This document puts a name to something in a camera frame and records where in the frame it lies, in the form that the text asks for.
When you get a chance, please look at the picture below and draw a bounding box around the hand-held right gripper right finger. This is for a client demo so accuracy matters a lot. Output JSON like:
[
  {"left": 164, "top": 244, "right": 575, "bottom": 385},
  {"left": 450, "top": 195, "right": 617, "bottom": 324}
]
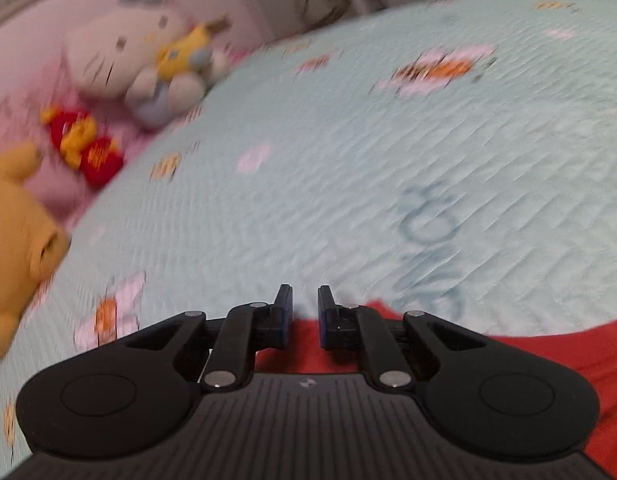
[{"left": 317, "top": 285, "right": 489, "bottom": 393}]

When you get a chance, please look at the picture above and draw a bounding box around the yellow plush toy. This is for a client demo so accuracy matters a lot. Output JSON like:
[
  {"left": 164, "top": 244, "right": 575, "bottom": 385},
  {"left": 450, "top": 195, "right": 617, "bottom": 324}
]
[{"left": 0, "top": 142, "right": 72, "bottom": 361}]

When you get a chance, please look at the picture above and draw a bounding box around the mint quilted bee-print bedspread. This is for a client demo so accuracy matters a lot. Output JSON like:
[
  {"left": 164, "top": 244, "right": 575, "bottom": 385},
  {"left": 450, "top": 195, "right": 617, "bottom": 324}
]
[{"left": 0, "top": 0, "right": 617, "bottom": 466}]

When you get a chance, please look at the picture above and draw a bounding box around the red long-sleeved shirt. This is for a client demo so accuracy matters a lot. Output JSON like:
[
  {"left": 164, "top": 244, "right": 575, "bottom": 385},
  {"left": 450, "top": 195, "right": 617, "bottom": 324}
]
[{"left": 256, "top": 300, "right": 617, "bottom": 478}]

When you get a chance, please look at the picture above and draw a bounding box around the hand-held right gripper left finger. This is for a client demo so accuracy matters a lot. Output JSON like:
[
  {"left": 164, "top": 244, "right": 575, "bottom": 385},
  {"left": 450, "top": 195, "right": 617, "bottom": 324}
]
[{"left": 121, "top": 284, "right": 293, "bottom": 393}]

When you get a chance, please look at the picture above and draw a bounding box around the white cat plush toy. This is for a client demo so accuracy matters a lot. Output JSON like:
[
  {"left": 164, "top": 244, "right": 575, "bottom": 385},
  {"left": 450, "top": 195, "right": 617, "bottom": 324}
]
[{"left": 63, "top": 0, "right": 234, "bottom": 128}]

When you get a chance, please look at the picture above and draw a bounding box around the small red yellow bear plush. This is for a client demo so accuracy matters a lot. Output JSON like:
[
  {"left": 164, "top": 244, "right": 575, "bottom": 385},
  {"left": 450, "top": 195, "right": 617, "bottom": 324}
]
[{"left": 41, "top": 105, "right": 125, "bottom": 188}]

